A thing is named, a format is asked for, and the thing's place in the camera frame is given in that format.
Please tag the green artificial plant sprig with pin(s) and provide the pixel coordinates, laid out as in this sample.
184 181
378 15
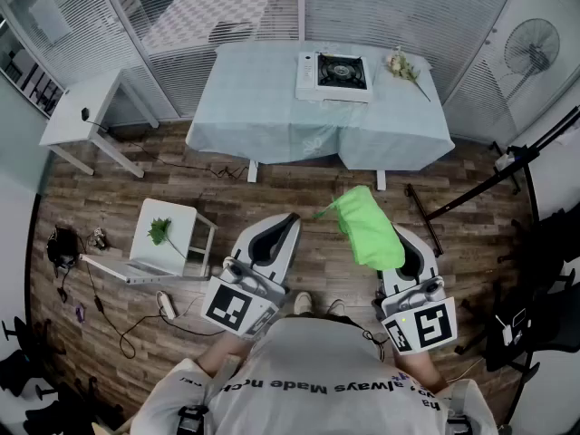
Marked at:
158 231

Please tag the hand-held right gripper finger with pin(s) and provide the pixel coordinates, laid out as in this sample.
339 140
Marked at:
428 265
389 281

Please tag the person's left shoe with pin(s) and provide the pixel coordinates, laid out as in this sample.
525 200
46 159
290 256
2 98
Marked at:
302 302

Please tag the standing fan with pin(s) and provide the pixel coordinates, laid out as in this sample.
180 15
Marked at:
532 45

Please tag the white portable gas stove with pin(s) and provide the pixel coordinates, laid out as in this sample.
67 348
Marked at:
308 80

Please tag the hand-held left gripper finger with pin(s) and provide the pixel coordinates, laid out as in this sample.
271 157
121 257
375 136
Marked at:
292 252
244 243

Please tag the black bag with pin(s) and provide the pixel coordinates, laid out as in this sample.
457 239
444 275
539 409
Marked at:
61 245

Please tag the black tripod stand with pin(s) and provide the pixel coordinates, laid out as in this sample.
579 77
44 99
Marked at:
476 193

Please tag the person's white printed t-shirt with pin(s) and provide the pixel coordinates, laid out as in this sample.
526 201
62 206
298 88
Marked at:
308 356

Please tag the small purple object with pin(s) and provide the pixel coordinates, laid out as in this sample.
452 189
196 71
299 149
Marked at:
80 313

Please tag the white wifi router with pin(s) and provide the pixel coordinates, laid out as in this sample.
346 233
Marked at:
507 333

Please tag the person's left forearm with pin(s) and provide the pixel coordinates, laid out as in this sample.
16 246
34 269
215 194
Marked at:
222 351

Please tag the green cloth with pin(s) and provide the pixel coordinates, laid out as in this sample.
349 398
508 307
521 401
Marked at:
367 229

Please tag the white chair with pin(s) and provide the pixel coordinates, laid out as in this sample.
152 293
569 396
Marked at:
172 225

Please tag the pink artificial flower bouquet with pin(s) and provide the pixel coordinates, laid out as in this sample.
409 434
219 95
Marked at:
401 68

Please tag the black power adapter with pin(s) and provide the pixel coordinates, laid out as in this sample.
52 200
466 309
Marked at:
85 113

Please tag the white power strip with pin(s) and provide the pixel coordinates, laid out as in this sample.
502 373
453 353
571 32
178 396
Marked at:
167 305

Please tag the person's shoe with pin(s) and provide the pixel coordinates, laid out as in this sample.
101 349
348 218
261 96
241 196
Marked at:
336 307
302 302

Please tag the white side table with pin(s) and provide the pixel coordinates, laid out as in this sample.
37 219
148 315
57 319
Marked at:
86 107

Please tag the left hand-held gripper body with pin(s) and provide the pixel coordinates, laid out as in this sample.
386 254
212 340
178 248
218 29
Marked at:
226 308

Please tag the person's right shoe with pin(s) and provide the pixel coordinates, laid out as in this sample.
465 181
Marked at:
336 307

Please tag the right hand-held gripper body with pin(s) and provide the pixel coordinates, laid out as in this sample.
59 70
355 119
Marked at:
430 326

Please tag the person's right forearm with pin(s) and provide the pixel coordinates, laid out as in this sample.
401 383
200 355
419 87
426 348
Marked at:
417 370

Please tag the table with light blue tablecloth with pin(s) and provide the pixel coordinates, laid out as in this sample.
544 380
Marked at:
254 107

